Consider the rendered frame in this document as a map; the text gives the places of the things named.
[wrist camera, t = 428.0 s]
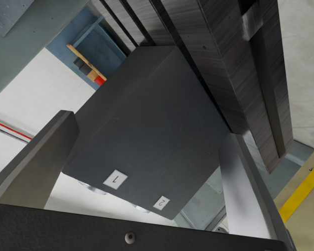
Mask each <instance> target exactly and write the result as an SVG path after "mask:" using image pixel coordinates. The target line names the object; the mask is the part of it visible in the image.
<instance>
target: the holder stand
mask: <svg viewBox="0 0 314 251"><path fill-rule="evenodd" d="M75 118H76V121H77V124H78V127H79V130H80V132H79V135H78V137H77V139H76V141H75V143H74V145H73V148H72V150H71V152H70V154H69V156H68V158H67V160H66V162H65V164H64V167H63V169H62V171H61V172H62V173H63V174H65V175H67V176H70V177H72V178H74V179H75V180H77V181H78V182H79V183H80V184H81V185H82V186H84V187H85V188H87V189H89V190H91V191H93V192H94V193H98V194H102V195H106V194H111V195H114V196H116V197H118V198H121V199H123V200H125V201H127V202H129V203H130V204H131V205H133V206H134V207H135V208H136V209H138V210H140V211H142V212H143V213H150V212H153V213H155V214H158V215H160V216H162V217H164V218H167V219H169V220H173V219H174V218H175V217H176V216H177V214H178V213H179V212H180V211H181V210H182V209H183V207H184V206H185V205H186V204H187V203H188V202H189V200H190V199H191V198H192V197H193V196H194V195H195V193H196V192H197V191H198V190H199V189H200V188H201V186H202V185H203V184H204V183H205V182H206V181H207V179H208V178H209V177H210V176H211V175H212V174H213V172H214V171H215V170H216V169H217V168H218V167H219V165H220V162H219V155H218V150H219V148H220V147H221V145H222V143H223V142H224V140H225V138H226V137H227V135H228V133H231V131H230V129H229V128H228V126H227V125H226V123H225V121H224V120H223V118H222V116H221V115H220V113H219V112H218V110H217V108H216V107H215V105H214V104H213V102H212V100H211V99H210V97H209V96H208V94H207V92H206V91H205V89H204V88H203V86H202V84H201V83H200V81H199V80H198V78H197V76H196V75H195V73H194V71H193V70H192V68H191V67H190V65H189V63H188V62H187V60H186V59H185V57H184V55H183V54H182V52H181V50H180V49H179V47H177V46H176V45H171V46H138V47H136V48H135V50H134V51H133V52H132V53H131V54H130V55H129V56H128V57H127V58H126V59H125V60H124V61H123V62H122V64H121V65H120V66H119V67H118V68H117V69H116V70H115V71H114V72H113V73H112V74H111V75H110V77H109V78H108V79H107V80H106V81H105V82H104V83H103V84H102V85H101V86H100V87H99V88H98V90H97V91H96V92H95V93H94V94H93V95H92V96H91V97H90V98H89V99H88V100H87V101H86V103H85V104H84V105H83V106H82V107H81V108H80V109H79V110H78V111H77V112H76V113H75Z"/></svg>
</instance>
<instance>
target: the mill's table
mask: <svg viewBox="0 0 314 251"><path fill-rule="evenodd" d="M90 1H91V3H92V4H93V5H94V6H95V7H96V9H97V10H98V11H99V12H100V14H101V15H102V16H103V17H104V19H105V20H106V21H107V22H108V24H109V25H110V26H111V27H112V29H113V30H114V31H115V32H116V33H117V35H118V36H119V37H120V38H121V39H122V41H123V42H124V43H125V44H126V45H127V47H128V48H129V49H130V50H131V52H133V51H134V50H135V48H136V47H138V46H171V45H176V46H177V47H179V49H180V50H181V52H182V54H183V55H184V57H185V59H186V60H187V62H188V63H189V65H190V67H191V68H192V70H193V71H194V73H195V75H196V76H197V78H198V80H199V81H200V83H201V84H202V86H203V88H204V89H205V91H206V92H207V94H208V96H209V97H210V99H211V100H212V102H213V104H214V105H215V107H216V108H217V110H218V112H219V113H220V115H221V116H222V118H223V120H224V121H225V123H226V125H227V126H228V128H229V129H230V131H231V133H235V134H240V135H242V137H243V139H244V141H245V143H246V145H247V147H248V149H249V151H250V153H251V155H252V157H253V159H254V161H255V163H256V166H257V168H259V169H260V170H262V171H264V172H265V173H267V174H268V175H269V174H271V172H272V171H273V170H274V169H275V168H276V167H277V165H278V164H279V163H280V162H281V161H282V159H283V158H284V157H285V156H286V155H287V153H288V152H289V151H290V150H291V149H292V147H293V146H294V138H293V130H292V121H291V112H290V103H289V95H288V86H287V78H286V69H285V60H284V52H283V43H282V34H281V25H280V17H279V8H278V0H90Z"/></svg>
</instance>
